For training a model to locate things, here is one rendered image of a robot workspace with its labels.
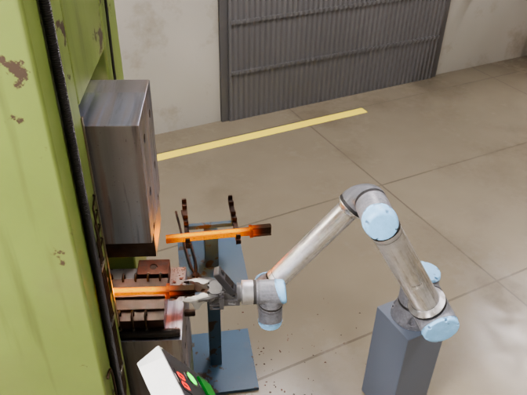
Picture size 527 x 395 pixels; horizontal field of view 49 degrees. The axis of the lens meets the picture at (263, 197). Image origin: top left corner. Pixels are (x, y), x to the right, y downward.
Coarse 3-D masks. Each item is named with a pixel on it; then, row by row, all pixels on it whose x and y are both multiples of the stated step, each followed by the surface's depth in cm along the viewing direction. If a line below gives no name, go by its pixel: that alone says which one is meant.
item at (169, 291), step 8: (120, 288) 208; (128, 288) 208; (136, 288) 208; (144, 288) 208; (152, 288) 208; (160, 288) 208; (168, 288) 208; (176, 288) 208; (184, 288) 208; (192, 288) 208; (168, 296) 207
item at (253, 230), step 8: (264, 224) 244; (200, 232) 240; (208, 232) 240; (216, 232) 240; (224, 232) 240; (232, 232) 240; (240, 232) 241; (248, 232) 241; (256, 232) 243; (264, 232) 244; (168, 240) 236; (176, 240) 237; (184, 240) 238; (192, 240) 238; (200, 240) 239
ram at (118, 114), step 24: (96, 96) 164; (120, 96) 164; (144, 96) 165; (96, 120) 152; (120, 120) 153; (144, 120) 162; (96, 144) 153; (120, 144) 154; (144, 144) 161; (96, 168) 157; (120, 168) 158; (144, 168) 160; (96, 192) 162; (120, 192) 162; (144, 192) 163; (120, 216) 167; (144, 216) 168; (120, 240) 172; (144, 240) 173
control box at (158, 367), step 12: (156, 348) 162; (144, 360) 162; (156, 360) 160; (168, 360) 160; (144, 372) 159; (156, 372) 157; (168, 372) 156; (180, 372) 161; (192, 372) 173; (156, 384) 155; (168, 384) 153; (180, 384) 154; (192, 384) 164
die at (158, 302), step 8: (112, 280) 214; (120, 280) 214; (128, 280) 214; (136, 280) 214; (144, 280) 214; (152, 280) 214; (120, 296) 206; (128, 296) 206; (136, 296) 206; (144, 296) 206; (152, 296) 206; (160, 296) 207; (120, 304) 204; (128, 304) 204; (136, 304) 204; (144, 304) 204; (152, 304) 204; (160, 304) 204; (128, 312) 202; (136, 312) 202; (152, 312) 203; (160, 312) 203; (120, 320) 199; (128, 320) 199; (136, 320) 199; (152, 320) 200; (160, 320) 200; (128, 328) 201; (136, 328) 201; (144, 328) 202; (152, 328) 202
